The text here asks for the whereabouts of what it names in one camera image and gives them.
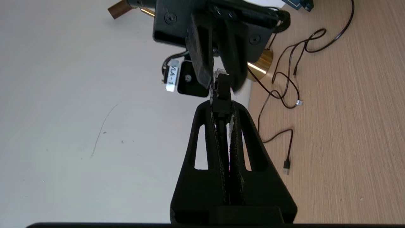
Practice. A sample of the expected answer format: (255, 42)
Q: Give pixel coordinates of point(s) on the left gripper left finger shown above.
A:
(196, 190)

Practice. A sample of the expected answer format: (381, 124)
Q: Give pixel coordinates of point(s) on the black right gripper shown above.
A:
(171, 25)

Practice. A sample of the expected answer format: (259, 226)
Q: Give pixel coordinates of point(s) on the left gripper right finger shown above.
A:
(265, 190)

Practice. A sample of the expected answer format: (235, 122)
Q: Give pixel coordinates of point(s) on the dark monitor with stand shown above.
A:
(297, 3)

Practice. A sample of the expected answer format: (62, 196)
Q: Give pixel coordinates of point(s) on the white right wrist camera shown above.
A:
(190, 82)

